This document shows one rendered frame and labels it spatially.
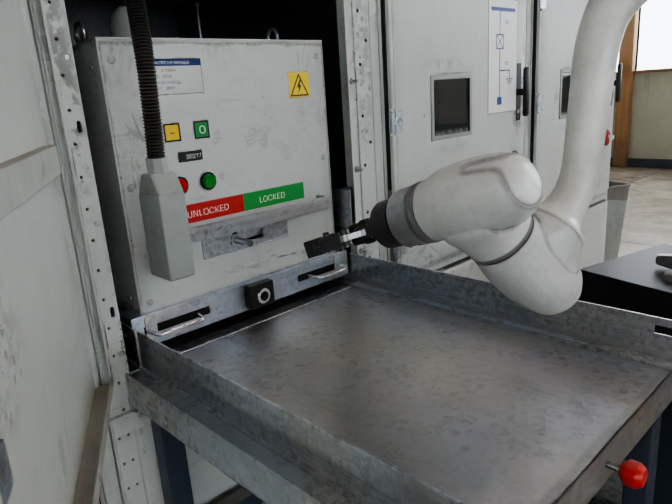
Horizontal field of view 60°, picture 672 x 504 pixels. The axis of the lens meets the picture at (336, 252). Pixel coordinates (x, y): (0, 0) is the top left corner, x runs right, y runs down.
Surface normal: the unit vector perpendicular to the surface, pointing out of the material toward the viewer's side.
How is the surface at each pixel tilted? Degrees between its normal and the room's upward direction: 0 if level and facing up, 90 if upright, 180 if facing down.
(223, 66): 90
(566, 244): 80
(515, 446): 0
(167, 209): 90
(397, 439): 0
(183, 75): 90
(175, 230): 90
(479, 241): 130
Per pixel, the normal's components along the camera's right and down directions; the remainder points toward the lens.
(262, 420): -0.71, 0.23
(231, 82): 0.70, 0.15
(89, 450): -0.07, -0.96
